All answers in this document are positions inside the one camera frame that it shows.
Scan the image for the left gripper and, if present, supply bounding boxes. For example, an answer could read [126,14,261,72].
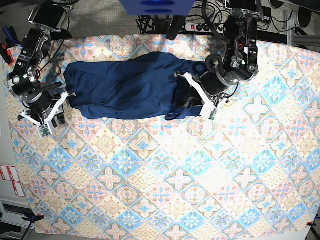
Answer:
[173,68,233,120]

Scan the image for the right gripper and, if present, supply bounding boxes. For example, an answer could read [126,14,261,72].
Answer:
[18,91,76,138]

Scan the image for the blue long-sleeve T-shirt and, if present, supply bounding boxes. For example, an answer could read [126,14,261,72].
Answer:
[63,52,207,121]

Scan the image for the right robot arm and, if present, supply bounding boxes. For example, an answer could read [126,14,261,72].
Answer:
[5,0,76,138]

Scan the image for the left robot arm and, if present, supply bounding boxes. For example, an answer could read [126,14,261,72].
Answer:
[165,0,265,121]

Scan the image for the red black clamp top-left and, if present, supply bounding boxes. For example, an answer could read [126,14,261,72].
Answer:
[0,43,14,66]

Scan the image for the white power strip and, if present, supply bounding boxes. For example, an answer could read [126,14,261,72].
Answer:
[184,23,212,34]

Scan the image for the red white labels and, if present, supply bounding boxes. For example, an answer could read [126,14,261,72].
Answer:
[0,165,25,197]

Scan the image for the patterned tile tablecloth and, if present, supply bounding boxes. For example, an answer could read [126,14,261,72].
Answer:
[4,41,320,240]

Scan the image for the blue clamp bottom-left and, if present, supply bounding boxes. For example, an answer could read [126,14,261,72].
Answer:
[21,213,44,223]

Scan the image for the red clamp bottom-right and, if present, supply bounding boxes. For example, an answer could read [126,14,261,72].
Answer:
[307,222,317,227]

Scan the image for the black strap under mount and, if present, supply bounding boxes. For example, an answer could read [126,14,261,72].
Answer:
[165,14,186,41]

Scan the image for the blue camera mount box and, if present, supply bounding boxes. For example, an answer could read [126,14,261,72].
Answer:
[120,0,196,16]

